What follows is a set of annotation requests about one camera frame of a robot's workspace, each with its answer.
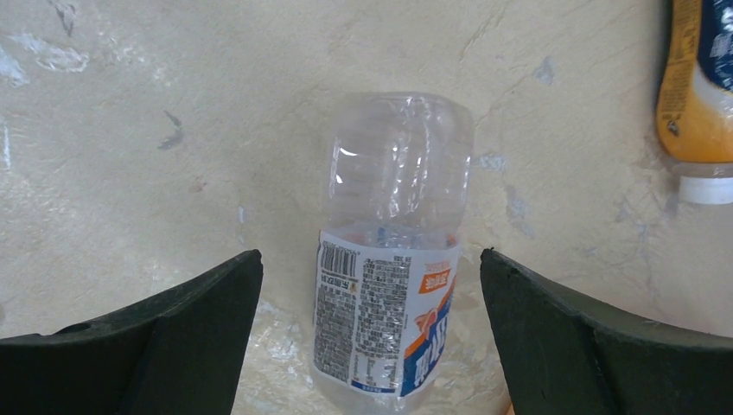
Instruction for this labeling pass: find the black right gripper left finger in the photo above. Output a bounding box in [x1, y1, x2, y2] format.
[1, 250, 264, 414]

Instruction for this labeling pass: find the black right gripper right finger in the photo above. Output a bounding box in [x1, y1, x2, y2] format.
[480, 249, 732, 414]

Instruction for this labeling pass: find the clear bottle white label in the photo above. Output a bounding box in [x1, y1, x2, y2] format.
[310, 92, 475, 414]

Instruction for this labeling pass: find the orange bottle blue label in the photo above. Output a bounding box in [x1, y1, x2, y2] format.
[656, 0, 732, 205]

